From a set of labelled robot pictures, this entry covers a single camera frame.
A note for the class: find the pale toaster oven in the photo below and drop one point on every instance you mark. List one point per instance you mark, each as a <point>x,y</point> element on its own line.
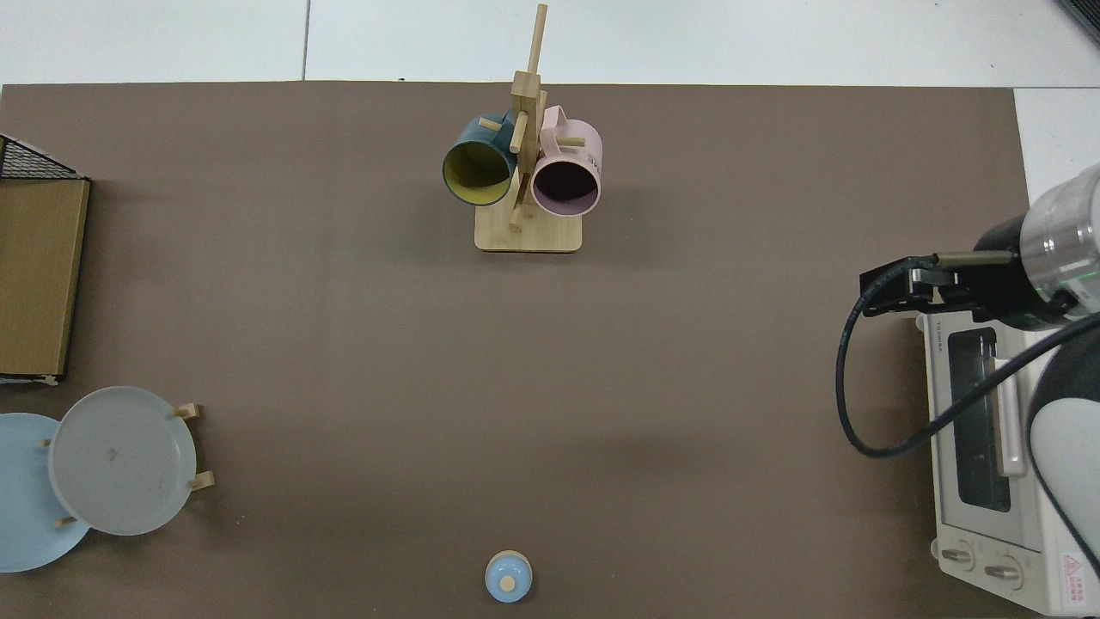
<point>954,516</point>

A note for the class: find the pink cup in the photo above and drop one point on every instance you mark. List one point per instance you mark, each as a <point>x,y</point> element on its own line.
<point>571,155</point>

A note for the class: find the wooden cup stand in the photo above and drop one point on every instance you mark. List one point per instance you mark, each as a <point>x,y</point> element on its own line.
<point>528,234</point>

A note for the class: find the dark blue cup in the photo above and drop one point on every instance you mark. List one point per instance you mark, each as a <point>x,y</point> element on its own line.
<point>468,137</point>

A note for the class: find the brown table cloth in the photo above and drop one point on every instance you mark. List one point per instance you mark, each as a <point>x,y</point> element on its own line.
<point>387,387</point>

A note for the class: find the wooden plate rack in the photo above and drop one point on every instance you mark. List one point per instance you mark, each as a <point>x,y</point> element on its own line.
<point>199,481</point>

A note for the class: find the grey plate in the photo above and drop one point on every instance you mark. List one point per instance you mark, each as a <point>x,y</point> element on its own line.
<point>120,460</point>

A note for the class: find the light blue plate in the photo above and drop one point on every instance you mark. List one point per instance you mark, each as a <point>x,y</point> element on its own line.
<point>21,507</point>

